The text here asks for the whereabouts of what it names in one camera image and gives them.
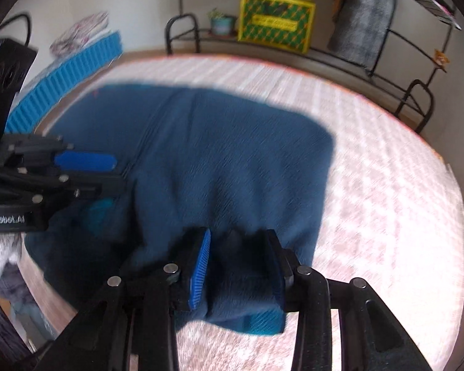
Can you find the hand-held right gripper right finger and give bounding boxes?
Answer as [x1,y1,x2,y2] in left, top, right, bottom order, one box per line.
[263,229,434,371]

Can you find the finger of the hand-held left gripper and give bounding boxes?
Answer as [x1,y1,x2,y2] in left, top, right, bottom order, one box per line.
[0,172,127,204]
[8,134,117,174]

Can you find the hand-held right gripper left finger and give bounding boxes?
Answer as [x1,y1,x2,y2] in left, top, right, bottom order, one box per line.
[35,227,213,371]

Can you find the teal plaid fleece jacket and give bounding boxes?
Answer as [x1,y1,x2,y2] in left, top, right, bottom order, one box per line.
[23,83,337,337]

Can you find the black metal clothes rack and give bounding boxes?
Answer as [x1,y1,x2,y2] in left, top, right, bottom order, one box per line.
[165,0,464,134]

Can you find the folded clothes on rack shelf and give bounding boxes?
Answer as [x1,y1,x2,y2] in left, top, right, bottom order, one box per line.
[400,0,462,29]

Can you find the blue slatted folding mat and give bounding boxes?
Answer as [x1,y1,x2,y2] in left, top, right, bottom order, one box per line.
[4,31,123,134]

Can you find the floral folded quilt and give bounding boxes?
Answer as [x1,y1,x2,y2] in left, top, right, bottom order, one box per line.
[49,12,110,57]

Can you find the small potted plant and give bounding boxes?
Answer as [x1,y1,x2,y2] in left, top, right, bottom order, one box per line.
[207,8,238,37]

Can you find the green patterned box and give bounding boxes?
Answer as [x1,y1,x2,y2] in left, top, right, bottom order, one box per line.
[238,0,317,55]

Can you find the grey plaid coat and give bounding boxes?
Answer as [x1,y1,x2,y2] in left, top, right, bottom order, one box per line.
[327,0,401,68]

